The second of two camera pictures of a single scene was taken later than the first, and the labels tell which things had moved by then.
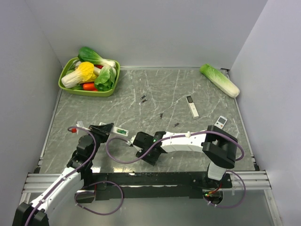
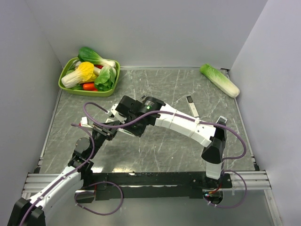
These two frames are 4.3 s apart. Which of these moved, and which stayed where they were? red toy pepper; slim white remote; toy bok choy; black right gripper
Moved: black right gripper
Stayed: slim white remote; toy bok choy; red toy pepper
